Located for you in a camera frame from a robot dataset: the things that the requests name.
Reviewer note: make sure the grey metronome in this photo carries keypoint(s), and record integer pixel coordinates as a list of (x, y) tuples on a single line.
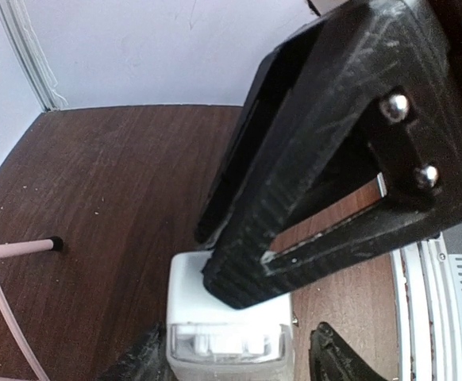
[(208, 340)]

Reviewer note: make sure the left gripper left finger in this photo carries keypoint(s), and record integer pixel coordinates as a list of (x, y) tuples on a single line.
[(144, 360)]

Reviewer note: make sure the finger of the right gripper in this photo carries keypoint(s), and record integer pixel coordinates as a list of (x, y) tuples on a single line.
[(393, 174), (288, 107)]

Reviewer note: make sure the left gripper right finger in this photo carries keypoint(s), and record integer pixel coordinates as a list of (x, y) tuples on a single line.
[(331, 358)]

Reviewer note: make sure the aluminium front rail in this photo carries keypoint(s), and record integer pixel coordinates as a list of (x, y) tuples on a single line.
[(428, 303)]

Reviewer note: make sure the right frame post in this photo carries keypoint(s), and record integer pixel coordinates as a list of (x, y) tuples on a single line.
[(19, 29)]

